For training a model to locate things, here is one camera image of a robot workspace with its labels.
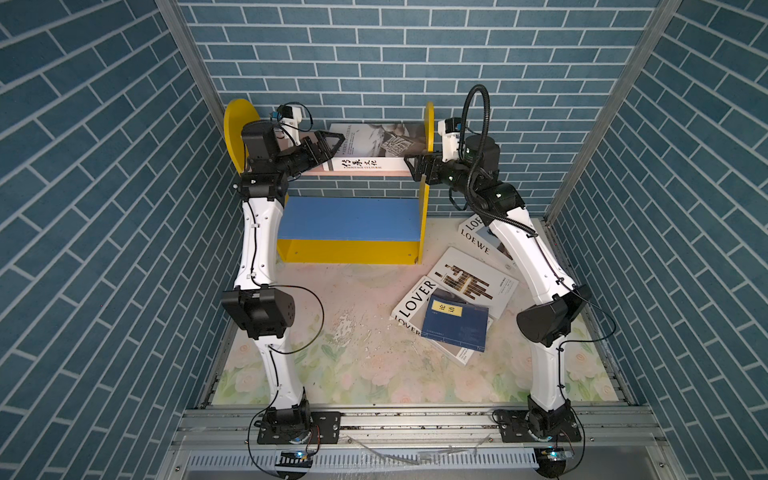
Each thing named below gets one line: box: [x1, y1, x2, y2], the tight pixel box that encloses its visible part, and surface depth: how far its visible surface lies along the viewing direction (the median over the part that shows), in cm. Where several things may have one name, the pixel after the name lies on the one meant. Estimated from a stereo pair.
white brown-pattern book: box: [427, 247, 519, 320], surface depth 102 cm
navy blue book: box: [421, 288, 490, 353], surface depth 89 cm
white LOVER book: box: [389, 275, 476, 365], surface depth 92 cm
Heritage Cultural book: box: [322, 122, 425, 172], surface depth 78 cm
